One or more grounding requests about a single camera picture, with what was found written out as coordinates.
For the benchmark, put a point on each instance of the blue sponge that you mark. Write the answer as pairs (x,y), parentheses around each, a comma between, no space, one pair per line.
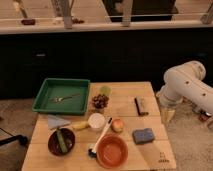
(143,136)

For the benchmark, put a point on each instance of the grey cloth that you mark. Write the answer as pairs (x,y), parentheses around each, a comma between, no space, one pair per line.
(55,122)

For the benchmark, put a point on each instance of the white cup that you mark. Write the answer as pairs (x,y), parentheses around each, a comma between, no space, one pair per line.
(96,121)

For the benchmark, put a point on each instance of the purple grapes bunch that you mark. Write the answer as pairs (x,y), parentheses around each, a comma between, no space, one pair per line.
(100,101)

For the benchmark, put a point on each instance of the green lime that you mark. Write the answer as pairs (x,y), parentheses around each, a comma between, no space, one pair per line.
(105,90)

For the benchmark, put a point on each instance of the white dish brush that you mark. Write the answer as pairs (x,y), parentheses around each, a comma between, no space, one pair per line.
(92,151)

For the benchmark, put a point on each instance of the red apple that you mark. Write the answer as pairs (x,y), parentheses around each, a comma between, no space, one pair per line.
(117,125)

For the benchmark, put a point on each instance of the yellow banana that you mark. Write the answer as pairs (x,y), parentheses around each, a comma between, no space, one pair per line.
(79,125)

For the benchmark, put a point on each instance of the black chair base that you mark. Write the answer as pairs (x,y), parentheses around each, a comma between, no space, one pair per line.
(23,140)

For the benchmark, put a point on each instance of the orange bowl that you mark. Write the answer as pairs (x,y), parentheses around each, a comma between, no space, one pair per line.
(112,151)

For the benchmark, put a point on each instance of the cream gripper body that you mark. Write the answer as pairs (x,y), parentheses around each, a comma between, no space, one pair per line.
(167,111)

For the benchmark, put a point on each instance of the green plastic tray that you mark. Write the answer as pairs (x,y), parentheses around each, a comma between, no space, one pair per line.
(61,87)

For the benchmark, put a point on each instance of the green cucumber piece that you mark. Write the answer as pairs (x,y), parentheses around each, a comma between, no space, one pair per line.
(61,141)

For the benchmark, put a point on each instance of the dark brown bowl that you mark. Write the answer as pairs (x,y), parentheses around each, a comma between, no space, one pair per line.
(69,139)

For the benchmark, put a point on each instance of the black brown eraser block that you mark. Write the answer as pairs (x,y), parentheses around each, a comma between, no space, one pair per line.
(140,108)

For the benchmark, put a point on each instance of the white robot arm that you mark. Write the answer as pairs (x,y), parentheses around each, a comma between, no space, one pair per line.
(184,81)

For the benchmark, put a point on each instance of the metal fork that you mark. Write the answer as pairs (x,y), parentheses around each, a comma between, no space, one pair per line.
(59,99)

